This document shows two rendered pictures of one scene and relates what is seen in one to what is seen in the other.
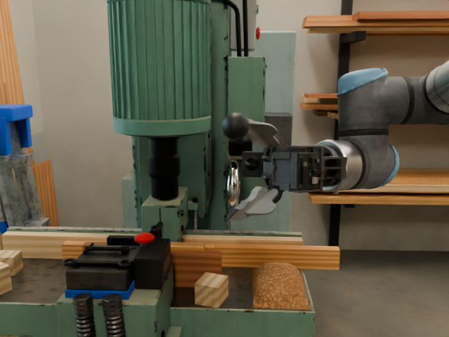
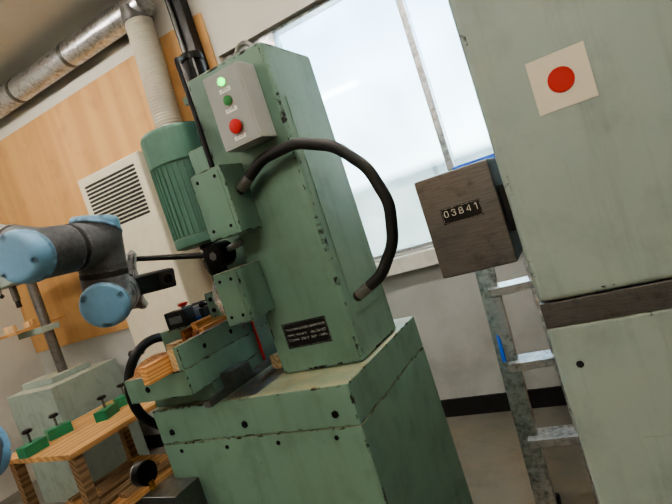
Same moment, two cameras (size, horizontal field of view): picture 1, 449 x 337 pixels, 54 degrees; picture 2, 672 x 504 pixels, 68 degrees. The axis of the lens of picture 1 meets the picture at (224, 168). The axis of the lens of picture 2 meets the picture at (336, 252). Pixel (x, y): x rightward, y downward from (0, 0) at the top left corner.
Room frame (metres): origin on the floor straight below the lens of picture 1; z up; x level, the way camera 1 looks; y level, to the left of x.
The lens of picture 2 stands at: (1.66, -0.98, 1.11)
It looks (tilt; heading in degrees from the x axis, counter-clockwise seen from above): 3 degrees down; 115
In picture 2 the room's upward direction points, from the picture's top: 18 degrees counter-clockwise
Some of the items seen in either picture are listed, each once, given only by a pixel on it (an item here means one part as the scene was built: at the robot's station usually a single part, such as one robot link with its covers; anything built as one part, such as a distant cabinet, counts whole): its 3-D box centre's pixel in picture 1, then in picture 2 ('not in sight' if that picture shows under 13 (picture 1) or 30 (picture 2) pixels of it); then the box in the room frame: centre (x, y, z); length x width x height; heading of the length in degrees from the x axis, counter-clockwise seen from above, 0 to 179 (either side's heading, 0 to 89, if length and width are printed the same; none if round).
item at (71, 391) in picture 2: not in sight; (61, 363); (-1.39, 1.10, 0.79); 0.62 x 0.48 x 1.58; 0
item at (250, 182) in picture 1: (248, 182); (243, 292); (0.98, -0.05, 1.02); 0.09 x 0.07 x 0.12; 87
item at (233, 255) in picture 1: (199, 255); (223, 334); (0.80, 0.05, 0.92); 0.54 x 0.02 x 0.04; 87
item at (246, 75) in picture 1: (246, 91); (226, 202); (1.01, -0.05, 1.22); 0.09 x 0.08 x 0.15; 177
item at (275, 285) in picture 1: (278, 277); (158, 361); (0.70, -0.09, 0.92); 0.14 x 0.09 x 0.04; 177
